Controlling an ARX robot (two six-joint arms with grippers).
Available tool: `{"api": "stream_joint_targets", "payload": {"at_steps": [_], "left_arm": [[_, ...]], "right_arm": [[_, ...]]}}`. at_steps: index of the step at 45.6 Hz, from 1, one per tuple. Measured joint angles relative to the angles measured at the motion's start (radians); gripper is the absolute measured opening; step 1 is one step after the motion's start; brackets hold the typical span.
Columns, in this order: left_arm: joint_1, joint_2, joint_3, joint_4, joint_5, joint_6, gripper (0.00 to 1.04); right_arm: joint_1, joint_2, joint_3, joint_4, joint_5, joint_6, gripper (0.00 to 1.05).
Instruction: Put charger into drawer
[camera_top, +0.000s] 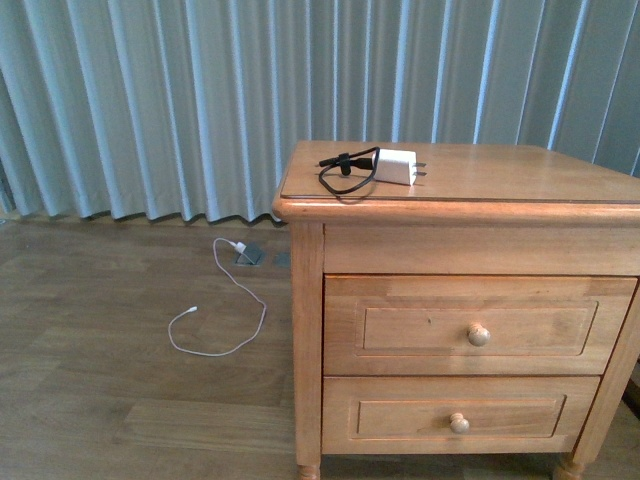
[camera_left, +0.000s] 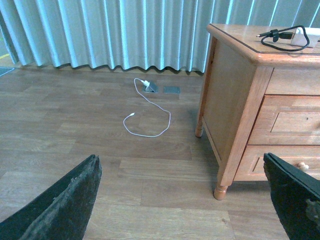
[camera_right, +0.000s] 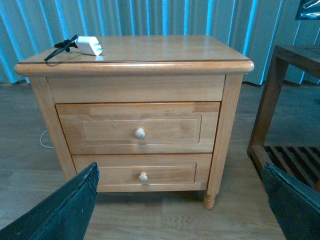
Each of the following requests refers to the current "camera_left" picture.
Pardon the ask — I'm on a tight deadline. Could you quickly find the white charger with black cable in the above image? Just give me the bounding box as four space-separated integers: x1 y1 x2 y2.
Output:
256 25 320 52

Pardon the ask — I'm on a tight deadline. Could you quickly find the wooden nightstand cabinet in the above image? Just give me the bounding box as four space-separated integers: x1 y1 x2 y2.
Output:
195 23 320 200

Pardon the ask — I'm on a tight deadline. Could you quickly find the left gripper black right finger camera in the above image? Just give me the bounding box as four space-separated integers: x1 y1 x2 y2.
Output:
263 153 320 240

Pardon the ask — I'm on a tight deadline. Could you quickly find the pale green curtain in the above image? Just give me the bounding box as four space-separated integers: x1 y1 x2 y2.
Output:
0 0 320 72

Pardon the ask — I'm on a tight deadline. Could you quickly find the white cable on floor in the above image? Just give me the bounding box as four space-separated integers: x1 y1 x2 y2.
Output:
122 77 172 138

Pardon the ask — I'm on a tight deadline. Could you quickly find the lower drawer wooden knob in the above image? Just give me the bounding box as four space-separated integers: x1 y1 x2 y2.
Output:
297 162 310 172

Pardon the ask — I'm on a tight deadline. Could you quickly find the open grey floor socket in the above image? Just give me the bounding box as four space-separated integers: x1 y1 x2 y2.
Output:
142 81 159 93

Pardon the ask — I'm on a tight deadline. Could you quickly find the closed grey floor socket cover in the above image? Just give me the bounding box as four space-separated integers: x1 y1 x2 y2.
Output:
163 86 181 95

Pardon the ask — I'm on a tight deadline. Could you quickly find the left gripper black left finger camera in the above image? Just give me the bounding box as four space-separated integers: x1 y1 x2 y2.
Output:
0 154 102 240

